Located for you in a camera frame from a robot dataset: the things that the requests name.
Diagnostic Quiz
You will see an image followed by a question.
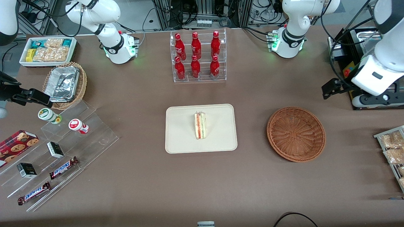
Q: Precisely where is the cream plastic tray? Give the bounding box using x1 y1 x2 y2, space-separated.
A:
165 104 238 154

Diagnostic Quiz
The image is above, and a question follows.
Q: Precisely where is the clear acrylic tiered stand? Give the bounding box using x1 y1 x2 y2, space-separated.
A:
0 100 120 212

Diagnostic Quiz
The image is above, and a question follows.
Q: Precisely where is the triangle sandwich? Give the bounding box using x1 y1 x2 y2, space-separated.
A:
194 111 207 140

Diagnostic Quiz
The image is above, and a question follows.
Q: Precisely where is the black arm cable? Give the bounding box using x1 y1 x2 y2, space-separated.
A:
320 0 381 83

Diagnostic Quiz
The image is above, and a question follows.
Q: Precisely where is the snickers chocolate bar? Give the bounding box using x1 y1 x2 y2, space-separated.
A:
17 182 51 206
49 157 80 180

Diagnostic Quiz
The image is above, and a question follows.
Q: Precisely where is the black food warmer appliance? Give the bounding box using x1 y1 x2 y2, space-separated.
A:
328 27 404 110

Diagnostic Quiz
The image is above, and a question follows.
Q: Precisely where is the black floor cable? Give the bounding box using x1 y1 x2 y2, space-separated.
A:
273 212 319 227

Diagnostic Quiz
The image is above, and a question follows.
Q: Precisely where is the clear acrylic bottle rack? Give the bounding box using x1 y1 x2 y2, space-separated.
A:
170 28 227 83

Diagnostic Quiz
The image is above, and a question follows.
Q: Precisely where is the red cookie box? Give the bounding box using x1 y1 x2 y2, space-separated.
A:
0 130 40 168

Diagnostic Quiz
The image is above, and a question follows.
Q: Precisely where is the red lid yogurt cup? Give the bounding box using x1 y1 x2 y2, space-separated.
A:
68 119 90 135

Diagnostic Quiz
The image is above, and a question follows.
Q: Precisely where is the red soda bottle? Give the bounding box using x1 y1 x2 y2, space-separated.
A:
210 55 220 79
191 55 201 79
175 33 187 60
175 56 186 80
211 31 221 57
191 32 202 59

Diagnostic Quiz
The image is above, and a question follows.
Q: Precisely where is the aluminium foil container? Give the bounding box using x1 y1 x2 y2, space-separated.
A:
44 66 80 102

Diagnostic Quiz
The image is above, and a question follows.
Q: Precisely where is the steel warmer pan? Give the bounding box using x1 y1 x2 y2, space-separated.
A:
357 29 383 54

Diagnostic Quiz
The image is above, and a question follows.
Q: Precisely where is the brown round wicker basket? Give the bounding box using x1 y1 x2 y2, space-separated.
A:
267 107 326 163

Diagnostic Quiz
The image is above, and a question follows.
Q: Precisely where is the small black carton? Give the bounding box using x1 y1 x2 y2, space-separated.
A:
47 142 65 159
17 163 38 179

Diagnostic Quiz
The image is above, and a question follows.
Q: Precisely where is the small tan wicker basket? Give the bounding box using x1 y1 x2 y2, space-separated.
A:
43 62 87 110

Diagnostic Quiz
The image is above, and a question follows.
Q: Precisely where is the white plastic snack bin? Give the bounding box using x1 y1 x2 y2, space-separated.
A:
20 37 77 68

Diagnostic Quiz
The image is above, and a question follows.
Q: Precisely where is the large clear snack bag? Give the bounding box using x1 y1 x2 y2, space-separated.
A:
33 47 69 62

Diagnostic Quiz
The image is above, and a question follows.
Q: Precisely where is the small clear snack bag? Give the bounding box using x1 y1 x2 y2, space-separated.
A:
44 38 64 49

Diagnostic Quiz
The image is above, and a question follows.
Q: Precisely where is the aluminium frame rack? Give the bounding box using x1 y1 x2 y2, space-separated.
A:
151 0 253 31

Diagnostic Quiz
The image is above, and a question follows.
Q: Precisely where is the green lid yogurt cup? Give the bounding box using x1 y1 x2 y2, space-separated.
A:
38 108 62 125

